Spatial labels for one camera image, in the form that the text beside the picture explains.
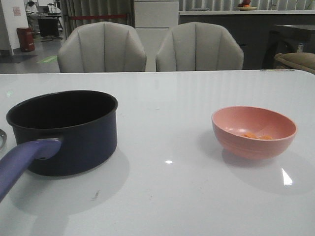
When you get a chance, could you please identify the fruit plate on counter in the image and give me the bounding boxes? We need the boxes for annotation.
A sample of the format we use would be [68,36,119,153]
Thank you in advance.
[237,0,257,11]

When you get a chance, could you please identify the black side table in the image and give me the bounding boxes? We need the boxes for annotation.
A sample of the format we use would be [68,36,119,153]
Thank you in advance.
[262,25,315,69]

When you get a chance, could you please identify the left grey upholstered chair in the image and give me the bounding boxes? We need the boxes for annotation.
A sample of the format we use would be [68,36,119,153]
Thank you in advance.
[58,22,147,73]

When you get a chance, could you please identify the red trash bin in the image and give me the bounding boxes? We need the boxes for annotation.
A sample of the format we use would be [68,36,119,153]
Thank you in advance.
[17,27,35,52]

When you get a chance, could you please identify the grey curtain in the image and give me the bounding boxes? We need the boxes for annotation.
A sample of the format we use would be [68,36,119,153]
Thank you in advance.
[61,0,134,37]

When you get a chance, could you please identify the beige cushion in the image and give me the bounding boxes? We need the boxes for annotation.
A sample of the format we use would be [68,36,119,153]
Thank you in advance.
[274,52,315,74]

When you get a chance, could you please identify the pink bowl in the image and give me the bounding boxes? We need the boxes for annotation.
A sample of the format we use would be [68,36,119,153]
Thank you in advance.
[212,106,297,160]

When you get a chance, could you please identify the black office desk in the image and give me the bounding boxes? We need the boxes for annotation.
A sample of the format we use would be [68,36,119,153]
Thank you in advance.
[27,13,63,41]

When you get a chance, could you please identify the white drawer cabinet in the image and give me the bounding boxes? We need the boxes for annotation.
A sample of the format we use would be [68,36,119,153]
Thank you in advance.
[134,0,179,72]

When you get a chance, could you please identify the right grey upholstered chair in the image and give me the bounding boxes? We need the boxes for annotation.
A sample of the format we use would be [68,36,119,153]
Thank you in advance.
[156,22,244,72]

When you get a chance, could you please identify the grey upholstered chair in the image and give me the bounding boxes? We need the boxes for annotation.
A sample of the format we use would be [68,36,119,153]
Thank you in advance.
[58,22,147,73]
[156,22,244,72]

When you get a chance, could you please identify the dark blue saucepan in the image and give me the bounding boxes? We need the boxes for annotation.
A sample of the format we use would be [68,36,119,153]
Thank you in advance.
[0,90,118,198]

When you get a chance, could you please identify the orange ham slices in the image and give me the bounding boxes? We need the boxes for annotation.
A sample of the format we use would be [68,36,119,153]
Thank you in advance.
[243,132,273,140]

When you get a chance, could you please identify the glass lid with blue knob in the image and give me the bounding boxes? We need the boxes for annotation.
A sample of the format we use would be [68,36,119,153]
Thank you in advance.
[0,130,7,149]

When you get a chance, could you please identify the dark grey counter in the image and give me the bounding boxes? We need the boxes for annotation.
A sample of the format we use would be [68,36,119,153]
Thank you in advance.
[179,10,315,69]

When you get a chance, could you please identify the red barrier belt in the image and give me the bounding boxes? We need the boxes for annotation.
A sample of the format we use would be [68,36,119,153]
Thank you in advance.
[68,14,129,20]

